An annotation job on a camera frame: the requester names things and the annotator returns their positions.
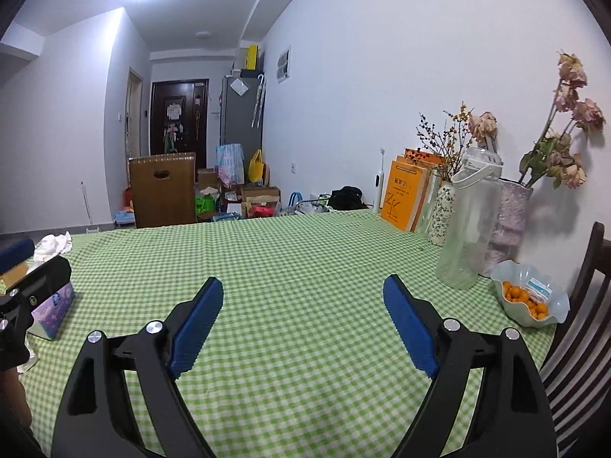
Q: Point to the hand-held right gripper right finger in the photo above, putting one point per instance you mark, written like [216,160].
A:
[410,329]

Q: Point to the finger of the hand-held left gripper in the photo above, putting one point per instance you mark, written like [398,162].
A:
[16,253]
[47,279]

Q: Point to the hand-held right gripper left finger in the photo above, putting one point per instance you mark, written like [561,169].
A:
[198,329]

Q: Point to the person's left hand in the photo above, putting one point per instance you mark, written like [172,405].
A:
[13,396]

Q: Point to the purple tissue pack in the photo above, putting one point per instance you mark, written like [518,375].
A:
[52,310]

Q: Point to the crumpled white tissue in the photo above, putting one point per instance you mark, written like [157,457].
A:
[52,245]

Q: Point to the pile of small oranges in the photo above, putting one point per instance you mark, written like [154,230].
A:
[513,292]

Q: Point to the pale green wavy bowl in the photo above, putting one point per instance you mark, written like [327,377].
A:
[525,317]

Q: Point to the red stool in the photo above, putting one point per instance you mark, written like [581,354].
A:
[130,198]

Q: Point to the clear plastic water bottle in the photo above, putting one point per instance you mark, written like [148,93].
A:
[468,229]

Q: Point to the floral ceramic vase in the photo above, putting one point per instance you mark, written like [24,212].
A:
[441,214]

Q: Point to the green bag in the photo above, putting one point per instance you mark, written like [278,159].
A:
[206,209]

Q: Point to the green checked tablecloth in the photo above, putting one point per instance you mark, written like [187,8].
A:
[296,257]

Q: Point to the brown wooden chair back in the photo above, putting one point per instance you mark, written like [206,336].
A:
[162,200]

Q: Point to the orange book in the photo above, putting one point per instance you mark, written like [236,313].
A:
[403,195]
[427,157]

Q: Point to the blue and white sachet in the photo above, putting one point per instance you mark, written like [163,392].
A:
[539,290]

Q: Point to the open cardboard box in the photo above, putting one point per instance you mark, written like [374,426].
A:
[260,200]

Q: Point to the black bag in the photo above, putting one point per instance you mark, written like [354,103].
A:
[346,198]

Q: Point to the white electric toothbrush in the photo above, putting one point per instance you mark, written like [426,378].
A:
[378,186]

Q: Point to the small cardboard box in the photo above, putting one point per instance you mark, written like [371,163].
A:
[207,179]

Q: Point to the blue patterned bag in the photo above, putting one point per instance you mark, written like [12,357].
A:
[230,164]

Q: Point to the yellow tote bag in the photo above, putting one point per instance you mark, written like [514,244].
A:
[257,169]

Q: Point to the wooden interior door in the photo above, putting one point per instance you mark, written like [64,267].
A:
[133,114]

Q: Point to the dried berry branches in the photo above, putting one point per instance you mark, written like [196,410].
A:
[446,143]

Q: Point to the dark wooden chair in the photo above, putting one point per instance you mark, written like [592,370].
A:
[592,253]

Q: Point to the grey refrigerator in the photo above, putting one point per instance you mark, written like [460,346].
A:
[238,119]

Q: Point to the dark entrance door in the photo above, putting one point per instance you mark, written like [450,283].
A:
[186,105]

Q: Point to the white folded umbrella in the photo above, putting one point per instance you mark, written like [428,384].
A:
[258,100]

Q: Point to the yellow box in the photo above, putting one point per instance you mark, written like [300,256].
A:
[251,57]

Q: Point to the framed wall picture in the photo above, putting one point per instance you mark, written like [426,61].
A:
[284,64]

